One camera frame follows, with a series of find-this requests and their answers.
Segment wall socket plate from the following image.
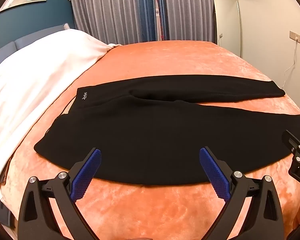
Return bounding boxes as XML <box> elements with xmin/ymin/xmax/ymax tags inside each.
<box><xmin>289</xmin><ymin>31</ymin><xmax>300</xmax><ymax>44</ymax></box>

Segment black pants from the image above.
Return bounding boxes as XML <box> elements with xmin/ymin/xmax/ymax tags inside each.
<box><xmin>34</xmin><ymin>75</ymin><xmax>300</xmax><ymax>185</ymax></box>

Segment white charging cable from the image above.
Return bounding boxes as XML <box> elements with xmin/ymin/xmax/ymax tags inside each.
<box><xmin>281</xmin><ymin>38</ymin><xmax>299</xmax><ymax>90</ymax></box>

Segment white leaning board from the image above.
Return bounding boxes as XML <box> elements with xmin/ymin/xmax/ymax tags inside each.
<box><xmin>213</xmin><ymin>0</ymin><xmax>242</xmax><ymax>57</ymax></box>

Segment blue padded headboard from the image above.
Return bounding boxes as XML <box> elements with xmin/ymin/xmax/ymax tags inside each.
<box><xmin>0</xmin><ymin>23</ymin><xmax>70</xmax><ymax>64</ymax></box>

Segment grey striped curtain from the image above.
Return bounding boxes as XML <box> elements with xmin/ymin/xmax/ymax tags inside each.
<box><xmin>71</xmin><ymin>0</ymin><xmax>216</xmax><ymax>44</ymax></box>

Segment white duvet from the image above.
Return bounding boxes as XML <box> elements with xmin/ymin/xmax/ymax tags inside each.
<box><xmin>0</xmin><ymin>28</ymin><xmax>122</xmax><ymax>203</ymax></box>

